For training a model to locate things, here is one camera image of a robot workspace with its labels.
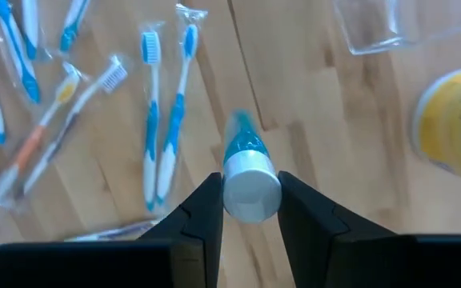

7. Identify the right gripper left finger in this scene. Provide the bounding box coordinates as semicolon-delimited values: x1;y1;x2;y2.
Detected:
138;172;224;288

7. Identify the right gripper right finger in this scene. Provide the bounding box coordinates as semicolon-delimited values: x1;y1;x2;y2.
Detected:
277;170;395;288

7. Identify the teal mouthwash bottle white cap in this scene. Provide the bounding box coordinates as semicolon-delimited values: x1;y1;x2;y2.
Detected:
221;110;283;224

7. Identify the dark grey white toothbrush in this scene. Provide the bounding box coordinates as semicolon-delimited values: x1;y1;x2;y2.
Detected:
14;54;131;199

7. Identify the orange white toothbrush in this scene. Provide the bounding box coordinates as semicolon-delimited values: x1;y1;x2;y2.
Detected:
0;62;83;221

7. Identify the clear acrylic organizer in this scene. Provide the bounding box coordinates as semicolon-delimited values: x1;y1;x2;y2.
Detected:
332;0;461;56

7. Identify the yellow Lysol wipes canister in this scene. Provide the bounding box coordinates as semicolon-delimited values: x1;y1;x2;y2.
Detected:
411;66;461;188

